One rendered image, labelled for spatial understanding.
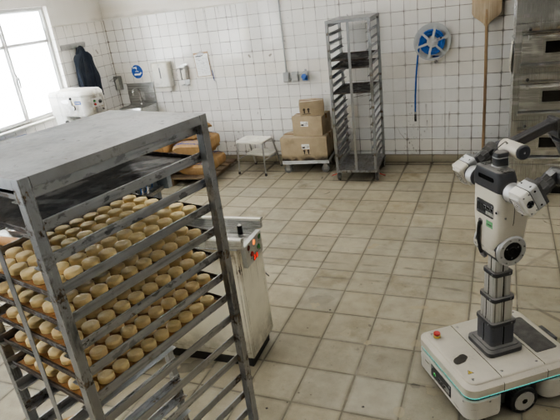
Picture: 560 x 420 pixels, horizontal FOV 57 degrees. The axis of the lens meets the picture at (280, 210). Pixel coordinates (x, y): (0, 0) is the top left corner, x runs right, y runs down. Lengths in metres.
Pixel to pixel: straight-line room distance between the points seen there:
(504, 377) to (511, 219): 0.81
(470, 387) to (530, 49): 3.41
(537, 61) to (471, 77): 1.24
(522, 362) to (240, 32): 5.38
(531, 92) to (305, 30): 2.79
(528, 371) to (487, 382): 0.23
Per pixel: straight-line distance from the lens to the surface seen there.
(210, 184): 1.74
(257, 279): 3.25
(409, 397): 3.16
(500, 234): 2.68
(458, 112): 6.59
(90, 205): 1.47
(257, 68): 7.09
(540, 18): 5.41
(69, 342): 1.50
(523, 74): 5.47
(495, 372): 2.95
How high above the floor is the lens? 2.14
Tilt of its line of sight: 22 degrees down
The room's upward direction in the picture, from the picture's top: 7 degrees counter-clockwise
